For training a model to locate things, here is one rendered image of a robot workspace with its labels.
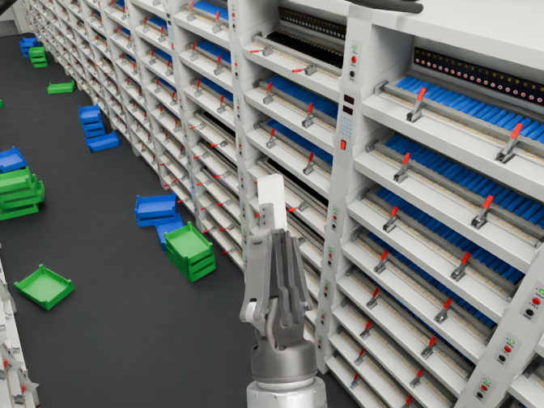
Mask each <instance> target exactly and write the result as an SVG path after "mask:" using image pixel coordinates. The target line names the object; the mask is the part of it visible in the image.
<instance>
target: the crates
mask: <svg viewBox="0 0 544 408"><path fill-rule="evenodd" d="M19 44H20V48H21V50H22V53H23V56H24V57H29V58H30V59H31V62H32V64H33V67H34V68H38V67H46V66H49V58H48V54H47V52H46V50H45V45H43V47H40V44H39V41H38V40H37V38H36V36H35V38H24V37H23V39H22V41H21V42H19ZM71 82H72V83H59V84H51V83H49V87H47V91H48V93H49V94H55V93H64V92H73V91H74V87H75V85H74V81H71ZM79 119H80V121H81V124H82V127H83V130H84V133H85V135H86V138H85V141H86V144H87V147H88V148H89V150H90V152H91V153H92V152H96V151H101V150H104V149H108V148H111V147H116V146H120V145H121V142H120V139H119V138H118V137H117V136H116V134H115V132H114V131H113V133H112V134H106V135H103V136H99V137H96V138H90V139H87V138H88V137H92V136H96V135H101V134H105V130H104V125H103V122H102V117H101V114H100V109H99V105H98V103H96V105H94V106H88V107H82V108H81V106H80V105H79ZM12 148H13V149H12V150H9V151H4V152H2V153H0V221H1V220H4V219H11V218H14V217H18V216H22V215H28V214H31V213H36V212H39V202H43V201H44V196H45V187H44V186H43V183H42V181H39V184H38V180H37V178H36V175H35V174H31V172H30V170H29V167H28V166H27V162H26V160H25V158H24V157H23V156H22V155H21V152H20V150H19V148H16V149H17V150H16V149H15V147H12ZM24 166H25V168H26V169H22V170H20V168H21V167H24ZM136 198H137V202H136V207H135V209H134V213H135V217H136V219H137V223H138V227H145V226H153V225H155V229H156V231H157V234H158V237H159V241H160V243H161V247H162V250H163V251H166V250H167V254H168V260H169V261H170V262H171V263H172V264H173V265H174V266H175V267H176V268H177V269H178V270H179V271H180V272H181V273H182V274H183V275H184V276H185V277H186V278H187V279H188V280H189V281H190V282H191V283H192V282H194V281H196V280H197V279H199V278H201V277H202V276H204V275H206V274H208V273H210V272H211V271H212V270H215V269H216V266H215V253H214V251H213V244H212V243H211V242H210V243H209V242H208V241H207V240H206V239H205V238H204V237H203V236H202V235H201V234H200V233H199V232H198V231H197V230H196V229H195V228H194V227H193V226H192V224H191V222H190V221H189V222H187V223H188V225H186V226H185V225H184V224H183V222H182V219H181V216H180V213H177V203H176V193H175V192H172V195H163V196H154V197H145V198H140V197H139V195H137V197H136ZM39 267H40V269H39V270H37V271H36V272H34V273H33V274H31V275H30V276H28V277H27V278H26V279H24V280H23V281H22V282H20V283H17V282H15V283H14V285H15V287H16V289H17V291H18V292H19V293H21V294H22V295H25V296H26V297H28V298H29V299H30V300H32V301H34V302H36V303H37V304H39V305H40V306H42V307H43V308H46V309H47V310H50V309H51V308H52V307H53V306H54V305H55V304H57V303H58V302H59V301H60V300H62V299H63V298H64V297H65V296H67V295H68V294H69V293H71V292H72V291H73V290H74V289H75V288H74V285H73V283H72V281H71V280H66V279H65V278H63V277H61V276H59V275H58V274H55V273H54V272H52V271H51V270H48V269H46V268H44V266H43V265H42V264H40V265H39Z"/></svg>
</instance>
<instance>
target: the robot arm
mask: <svg viewBox="0 0 544 408"><path fill-rule="evenodd" d="M257 187H258V199H259V216H260V231H259V232H258V233H257V234H256V235H255V236H250V237H249V250H248V260H247V271H246V282H245V293H244V303H243V305H242V309H241V311H240V320H241V321H242V322H250V323H251V324H252V325H254V326H255V334H256V336H257V340H258V343H257V344H255V345H253V346H252V347H251V350H250V353H251V366H252V378H254V380H255V381H254V382H252V383H250V384H249V386H248V387H247V403H248V408H327V401H326V392H325V382H324V381H323V380H322V379H321V378H319V377H317V376H315V375H316V374H317V355H316V346H315V344H314V342H312V341H310V340H306V339H305V338H304V318H303V316H304V314H305V313H306V311H312V310H313V303H312V300H311V298H310V295H309V293H308V287H307V283H306V278H305V274H304V267H303V262H302V258H301V254H300V247H299V242H298V239H297V237H296V236H291V233H290V232H289V231H288V230H287V217H286V207H285V197H284V186H283V176H282V175H279V174H278V173H276V174H273V175H269V176H263V177H259V178H258V179H257Z"/></svg>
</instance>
